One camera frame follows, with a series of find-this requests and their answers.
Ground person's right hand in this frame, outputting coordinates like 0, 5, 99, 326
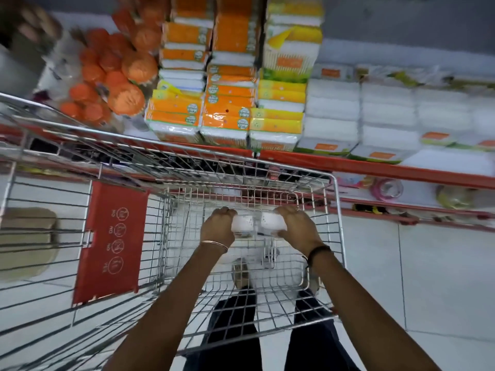
273, 205, 325, 256

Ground person's left hand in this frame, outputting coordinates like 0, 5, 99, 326
200, 206, 237, 250

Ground white packet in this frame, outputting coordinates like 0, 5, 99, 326
231, 215, 257, 239
259, 212, 288, 238

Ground person's left forearm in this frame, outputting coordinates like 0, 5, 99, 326
101, 243, 229, 371

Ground person's right forearm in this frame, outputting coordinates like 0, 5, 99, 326
307, 247, 442, 371

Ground gold bangle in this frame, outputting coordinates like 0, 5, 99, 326
200, 240, 229, 255

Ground black wrist band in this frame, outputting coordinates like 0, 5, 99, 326
306, 245, 333, 268

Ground person's left shoe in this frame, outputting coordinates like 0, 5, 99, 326
231, 258, 252, 291

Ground person's shoe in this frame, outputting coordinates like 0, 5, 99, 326
304, 266, 322, 295
231, 258, 252, 291

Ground person's right shoe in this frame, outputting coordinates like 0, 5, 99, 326
304, 266, 322, 295

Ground pink round item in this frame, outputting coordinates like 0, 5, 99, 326
368, 178, 405, 202

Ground red metal shelf rack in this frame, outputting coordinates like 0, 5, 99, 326
0, 123, 495, 233

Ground stack of yellow packets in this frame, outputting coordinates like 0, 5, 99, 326
249, 0, 325, 153

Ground person's left leg dark trousers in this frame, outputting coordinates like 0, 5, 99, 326
183, 286, 264, 371

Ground person's leg dark trousers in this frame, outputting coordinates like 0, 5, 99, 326
284, 289, 361, 371
183, 286, 264, 371

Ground red cart seat flap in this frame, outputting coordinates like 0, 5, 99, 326
72, 181, 150, 306

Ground person's right leg dark trousers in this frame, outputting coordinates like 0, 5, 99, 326
284, 289, 361, 371

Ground stack of orange packets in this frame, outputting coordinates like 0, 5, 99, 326
145, 0, 260, 148

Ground stack of white packets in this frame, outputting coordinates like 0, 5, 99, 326
296, 64, 495, 178

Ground yellow-green round item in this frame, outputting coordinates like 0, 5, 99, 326
436, 184, 477, 210

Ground pile of orange round scrubbers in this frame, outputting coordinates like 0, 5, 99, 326
58, 0, 171, 129

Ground clear plastic bagged goods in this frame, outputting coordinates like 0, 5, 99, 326
33, 29, 87, 110

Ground metal wire shopping cart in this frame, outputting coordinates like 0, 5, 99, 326
0, 92, 347, 371

